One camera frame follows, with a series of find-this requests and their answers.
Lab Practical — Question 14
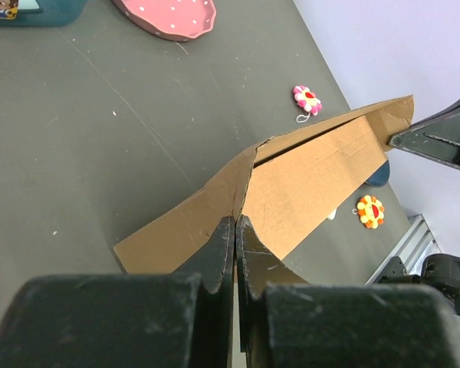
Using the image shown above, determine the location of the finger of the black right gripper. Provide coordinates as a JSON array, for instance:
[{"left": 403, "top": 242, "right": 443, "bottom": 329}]
[{"left": 389, "top": 99, "right": 460, "bottom": 170}]

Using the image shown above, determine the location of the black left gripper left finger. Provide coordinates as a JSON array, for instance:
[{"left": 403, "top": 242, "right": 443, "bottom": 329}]
[{"left": 0, "top": 217, "right": 235, "bottom": 367}]

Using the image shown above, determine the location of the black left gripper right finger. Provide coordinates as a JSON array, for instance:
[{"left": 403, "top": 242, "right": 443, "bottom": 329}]
[{"left": 235, "top": 216, "right": 460, "bottom": 367}]

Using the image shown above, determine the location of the brown cardboard box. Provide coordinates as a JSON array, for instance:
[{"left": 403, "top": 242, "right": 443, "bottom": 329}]
[{"left": 114, "top": 96, "right": 414, "bottom": 274}]

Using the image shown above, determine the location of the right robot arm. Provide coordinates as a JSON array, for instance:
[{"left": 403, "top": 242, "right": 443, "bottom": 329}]
[{"left": 368, "top": 99, "right": 460, "bottom": 316}]

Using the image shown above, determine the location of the dark blue leaf plate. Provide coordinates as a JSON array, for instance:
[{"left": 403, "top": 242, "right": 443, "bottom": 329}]
[{"left": 365, "top": 160, "right": 390, "bottom": 188}]

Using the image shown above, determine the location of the orange sun flower toy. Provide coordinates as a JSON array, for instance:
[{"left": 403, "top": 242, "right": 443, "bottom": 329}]
[{"left": 353, "top": 195, "right": 385, "bottom": 229}]

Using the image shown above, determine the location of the pale yellow highlighter pen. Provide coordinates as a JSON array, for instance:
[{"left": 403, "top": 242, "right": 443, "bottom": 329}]
[{"left": 327, "top": 209, "right": 337, "bottom": 220}]

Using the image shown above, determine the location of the pink flower toy right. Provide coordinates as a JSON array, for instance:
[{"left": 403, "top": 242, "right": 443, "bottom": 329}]
[{"left": 292, "top": 84, "right": 323, "bottom": 123}]

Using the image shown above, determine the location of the pink dotted plate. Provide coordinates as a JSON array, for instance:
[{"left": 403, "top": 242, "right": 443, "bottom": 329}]
[{"left": 113, "top": 0, "right": 216, "bottom": 42}]

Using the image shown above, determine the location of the teal plastic basin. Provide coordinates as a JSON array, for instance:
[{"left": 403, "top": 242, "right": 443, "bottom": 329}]
[{"left": 0, "top": 0, "right": 87, "bottom": 27}]

